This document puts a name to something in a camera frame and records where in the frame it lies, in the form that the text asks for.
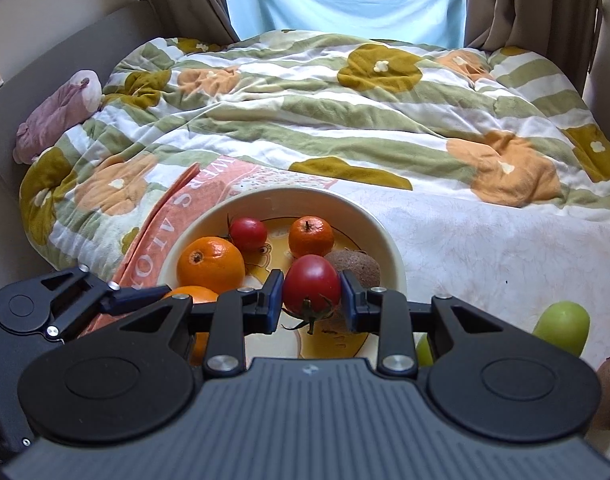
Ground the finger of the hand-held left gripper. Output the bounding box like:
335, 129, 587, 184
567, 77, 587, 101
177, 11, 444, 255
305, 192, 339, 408
39, 267, 173, 343

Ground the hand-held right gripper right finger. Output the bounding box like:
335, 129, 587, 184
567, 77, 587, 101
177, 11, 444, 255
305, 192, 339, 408
339, 270, 536, 378

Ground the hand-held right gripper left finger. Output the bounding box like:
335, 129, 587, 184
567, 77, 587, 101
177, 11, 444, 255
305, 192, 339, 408
82, 270, 286, 378

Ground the red cherry tomato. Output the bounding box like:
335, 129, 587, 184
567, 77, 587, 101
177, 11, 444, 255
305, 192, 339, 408
228, 216, 269, 253
283, 254, 342, 335

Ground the large orange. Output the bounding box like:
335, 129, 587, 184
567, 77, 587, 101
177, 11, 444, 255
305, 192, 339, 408
176, 236, 246, 293
160, 285, 221, 366

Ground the small tangerine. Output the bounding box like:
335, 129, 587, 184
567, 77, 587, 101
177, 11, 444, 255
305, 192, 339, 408
288, 216, 335, 259

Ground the cream bowl with duck print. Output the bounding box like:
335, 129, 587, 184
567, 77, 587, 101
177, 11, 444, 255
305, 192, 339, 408
157, 187, 408, 361

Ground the green apple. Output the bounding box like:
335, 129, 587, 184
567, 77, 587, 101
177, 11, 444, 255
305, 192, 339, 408
415, 332, 436, 368
532, 301, 590, 358

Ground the white towel with pink border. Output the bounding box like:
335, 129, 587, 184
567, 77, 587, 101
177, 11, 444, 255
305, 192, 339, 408
85, 160, 610, 376

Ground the floral striped blanket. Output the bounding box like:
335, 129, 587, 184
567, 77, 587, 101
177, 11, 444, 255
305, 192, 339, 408
19, 30, 610, 281

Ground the pink plush toy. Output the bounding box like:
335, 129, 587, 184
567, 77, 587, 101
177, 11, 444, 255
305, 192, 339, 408
12, 71, 103, 165

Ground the grey bed headboard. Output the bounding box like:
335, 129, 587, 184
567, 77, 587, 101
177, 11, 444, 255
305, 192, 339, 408
0, 0, 151, 286

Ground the brown curtain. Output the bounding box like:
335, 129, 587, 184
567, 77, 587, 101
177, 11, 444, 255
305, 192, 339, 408
130, 0, 241, 46
465, 0, 606, 96

